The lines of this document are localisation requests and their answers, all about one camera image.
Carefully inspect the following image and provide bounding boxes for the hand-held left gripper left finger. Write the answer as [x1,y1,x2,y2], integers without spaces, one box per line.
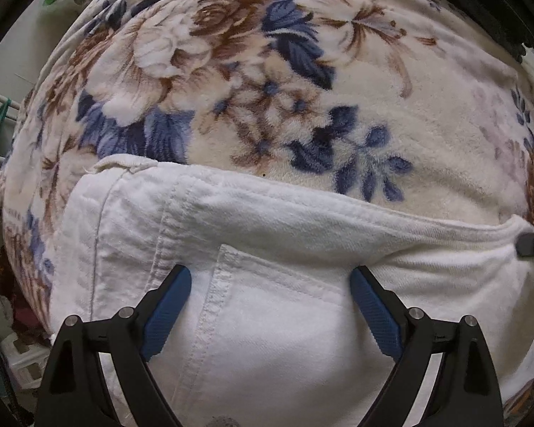
[36,263,192,427]

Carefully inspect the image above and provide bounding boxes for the teal and white rack cart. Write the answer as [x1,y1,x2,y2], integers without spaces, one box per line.
[0,85,22,162]

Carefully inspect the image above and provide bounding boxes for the white pants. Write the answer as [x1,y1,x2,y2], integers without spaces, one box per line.
[49,155,534,427]

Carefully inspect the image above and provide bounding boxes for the floral printed blanket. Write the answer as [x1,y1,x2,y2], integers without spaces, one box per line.
[0,0,534,419]

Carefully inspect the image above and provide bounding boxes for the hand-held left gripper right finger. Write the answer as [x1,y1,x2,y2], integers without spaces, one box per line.
[349,264,504,427]

